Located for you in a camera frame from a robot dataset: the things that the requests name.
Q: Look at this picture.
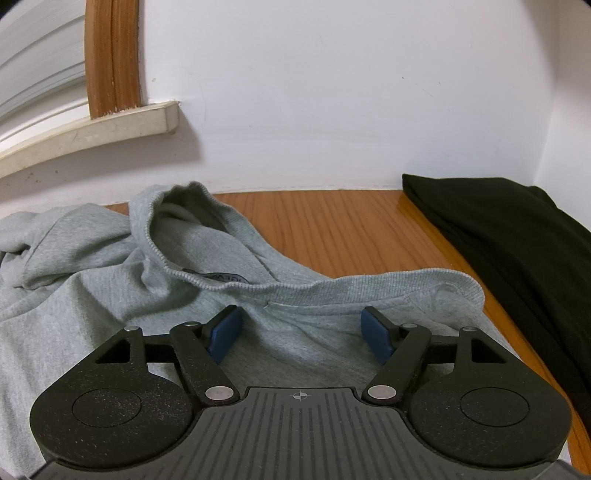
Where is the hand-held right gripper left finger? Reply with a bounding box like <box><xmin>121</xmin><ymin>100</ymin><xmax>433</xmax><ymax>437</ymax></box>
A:
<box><xmin>95</xmin><ymin>305</ymin><xmax>243</xmax><ymax>407</ymax></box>

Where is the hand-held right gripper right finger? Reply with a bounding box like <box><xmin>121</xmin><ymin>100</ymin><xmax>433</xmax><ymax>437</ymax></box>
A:
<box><xmin>361</xmin><ymin>306</ymin><xmax>505</xmax><ymax>408</ymax></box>

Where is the grey hoodie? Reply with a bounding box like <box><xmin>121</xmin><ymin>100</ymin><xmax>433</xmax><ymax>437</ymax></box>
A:
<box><xmin>0</xmin><ymin>182</ymin><xmax>525</xmax><ymax>480</ymax></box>

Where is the cream window sill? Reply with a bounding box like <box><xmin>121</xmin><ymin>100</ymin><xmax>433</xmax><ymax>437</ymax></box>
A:
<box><xmin>0</xmin><ymin>100</ymin><xmax>180</xmax><ymax>178</ymax></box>

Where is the white window shutter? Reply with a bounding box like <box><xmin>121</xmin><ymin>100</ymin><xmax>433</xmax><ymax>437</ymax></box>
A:
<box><xmin>0</xmin><ymin>0</ymin><xmax>89</xmax><ymax>144</ymax></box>

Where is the wooden window frame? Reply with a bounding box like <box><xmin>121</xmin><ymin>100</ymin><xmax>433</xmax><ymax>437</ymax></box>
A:
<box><xmin>83</xmin><ymin>0</ymin><xmax>142</xmax><ymax>120</ymax></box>

